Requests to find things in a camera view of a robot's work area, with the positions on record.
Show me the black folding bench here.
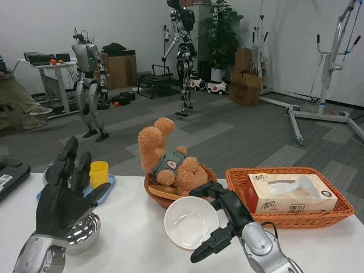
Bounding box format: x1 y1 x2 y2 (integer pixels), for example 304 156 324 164
136 64 183 100

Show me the tissue box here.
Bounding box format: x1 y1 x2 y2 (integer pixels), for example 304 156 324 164
246 173 338 214

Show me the slim white stand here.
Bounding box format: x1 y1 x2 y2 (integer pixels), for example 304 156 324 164
251 15 270 92

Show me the white gantry stand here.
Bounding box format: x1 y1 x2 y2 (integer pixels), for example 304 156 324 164
260 0 364 146

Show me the orange wooden plate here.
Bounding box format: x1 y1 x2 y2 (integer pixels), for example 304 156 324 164
148 184 183 200

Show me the brown teddy bear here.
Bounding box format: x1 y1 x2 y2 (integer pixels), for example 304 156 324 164
138 117 208 197

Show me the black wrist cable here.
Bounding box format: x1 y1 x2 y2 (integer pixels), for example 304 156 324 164
261 221 278 237

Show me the black cloth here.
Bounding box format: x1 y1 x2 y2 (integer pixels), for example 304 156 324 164
102 42 126 52

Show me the open cardboard box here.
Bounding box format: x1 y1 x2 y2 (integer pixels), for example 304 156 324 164
229 71 262 106

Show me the white standing desk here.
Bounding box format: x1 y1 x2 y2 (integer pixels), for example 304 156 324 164
17 58 79 119

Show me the white toy car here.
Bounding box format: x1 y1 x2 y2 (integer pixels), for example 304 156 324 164
206 81 228 95
189 75 207 91

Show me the tall cardboard box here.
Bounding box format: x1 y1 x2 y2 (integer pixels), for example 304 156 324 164
235 47 254 73

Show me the yellow plastic cup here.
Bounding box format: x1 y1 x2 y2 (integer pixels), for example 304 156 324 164
89 161 110 190

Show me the grey small bowl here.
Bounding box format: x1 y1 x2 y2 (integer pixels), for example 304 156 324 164
42 164 62 187

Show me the black desk equipment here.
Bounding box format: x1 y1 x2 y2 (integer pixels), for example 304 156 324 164
24 52 71 65

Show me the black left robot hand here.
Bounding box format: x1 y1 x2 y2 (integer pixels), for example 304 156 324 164
36 136 111 238

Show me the seated person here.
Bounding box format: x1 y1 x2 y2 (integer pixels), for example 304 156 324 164
0 55 53 130

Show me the rectangular wicker basket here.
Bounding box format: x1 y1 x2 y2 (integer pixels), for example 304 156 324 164
225 167 355 230

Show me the black floor case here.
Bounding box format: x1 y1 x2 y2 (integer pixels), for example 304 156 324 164
110 90 137 106

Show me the black equipment case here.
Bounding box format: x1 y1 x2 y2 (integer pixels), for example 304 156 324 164
0 159 31 201

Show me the silver humanoid robot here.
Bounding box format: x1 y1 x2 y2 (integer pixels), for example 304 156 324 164
71 27 110 143

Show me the large brown cardboard box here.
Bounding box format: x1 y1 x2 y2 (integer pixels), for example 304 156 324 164
101 49 138 90

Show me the light blue plastic tray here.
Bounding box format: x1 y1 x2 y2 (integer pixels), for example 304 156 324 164
36 173 117 205

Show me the green potted plant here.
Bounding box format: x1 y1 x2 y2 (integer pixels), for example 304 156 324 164
198 0 244 83

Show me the black humanoid robot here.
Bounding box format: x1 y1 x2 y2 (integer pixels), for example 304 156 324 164
161 0 197 117

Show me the white and orange plastic bowl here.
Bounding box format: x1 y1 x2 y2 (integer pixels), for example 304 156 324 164
164 196 220 250

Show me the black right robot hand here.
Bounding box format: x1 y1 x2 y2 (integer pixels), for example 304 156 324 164
189 181 255 264

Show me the round wicker basket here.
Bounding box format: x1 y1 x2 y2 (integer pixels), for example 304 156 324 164
143 163 219 210

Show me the shiny steel bowl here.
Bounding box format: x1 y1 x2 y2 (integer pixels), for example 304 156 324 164
64 212 102 255

